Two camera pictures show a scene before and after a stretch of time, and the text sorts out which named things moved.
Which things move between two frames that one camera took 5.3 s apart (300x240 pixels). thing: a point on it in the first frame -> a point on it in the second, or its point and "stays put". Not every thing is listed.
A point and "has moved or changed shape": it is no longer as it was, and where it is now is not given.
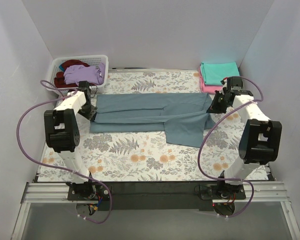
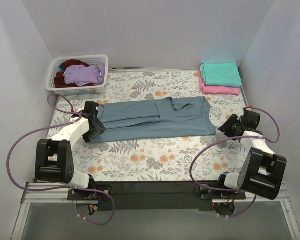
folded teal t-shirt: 213,72 stays put
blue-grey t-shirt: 182,116 has moved or changed shape
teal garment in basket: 61,67 stays put
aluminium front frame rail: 56,193 stays put
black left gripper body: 90,113 -> 97,128
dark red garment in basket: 59,81 stays put
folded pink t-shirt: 206,88 stays put
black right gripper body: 215,107 -> 228,124
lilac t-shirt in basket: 74,74 stays put
